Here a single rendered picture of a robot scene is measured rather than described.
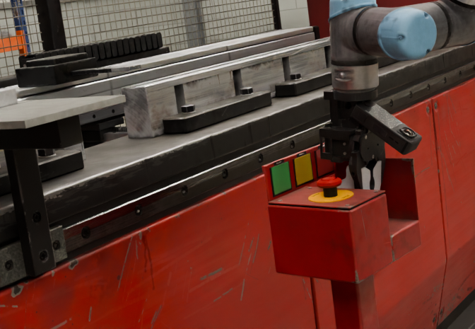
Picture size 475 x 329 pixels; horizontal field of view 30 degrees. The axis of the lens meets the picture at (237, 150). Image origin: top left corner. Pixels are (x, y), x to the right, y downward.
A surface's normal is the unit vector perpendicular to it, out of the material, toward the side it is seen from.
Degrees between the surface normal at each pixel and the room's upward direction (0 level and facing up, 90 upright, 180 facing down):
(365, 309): 90
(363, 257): 90
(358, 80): 93
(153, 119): 90
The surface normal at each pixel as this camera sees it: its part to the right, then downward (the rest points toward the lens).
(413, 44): 0.51, 0.17
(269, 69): 0.82, -0.01
